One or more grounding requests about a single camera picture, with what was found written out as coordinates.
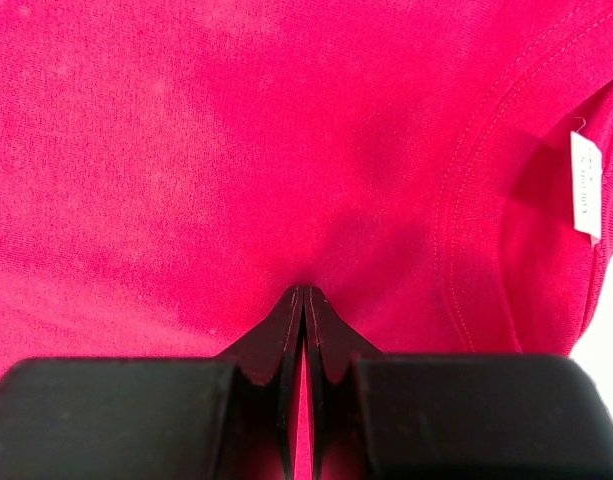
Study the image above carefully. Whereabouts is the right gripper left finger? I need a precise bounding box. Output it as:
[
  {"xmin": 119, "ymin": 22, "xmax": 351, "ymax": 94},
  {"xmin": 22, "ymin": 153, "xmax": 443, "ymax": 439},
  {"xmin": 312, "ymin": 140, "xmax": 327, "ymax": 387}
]
[{"xmin": 0, "ymin": 287, "xmax": 304, "ymax": 479}]

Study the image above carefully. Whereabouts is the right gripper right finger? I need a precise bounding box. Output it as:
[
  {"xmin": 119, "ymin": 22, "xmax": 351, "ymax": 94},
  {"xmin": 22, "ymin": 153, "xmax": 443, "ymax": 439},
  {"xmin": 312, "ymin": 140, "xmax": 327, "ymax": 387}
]
[{"xmin": 304, "ymin": 287, "xmax": 613, "ymax": 479}]

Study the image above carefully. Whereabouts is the red t-shirt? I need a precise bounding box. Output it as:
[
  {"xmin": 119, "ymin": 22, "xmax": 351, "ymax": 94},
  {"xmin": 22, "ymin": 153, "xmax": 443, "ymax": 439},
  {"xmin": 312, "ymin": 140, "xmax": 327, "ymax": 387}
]
[{"xmin": 0, "ymin": 0, "xmax": 613, "ymax": 480}]

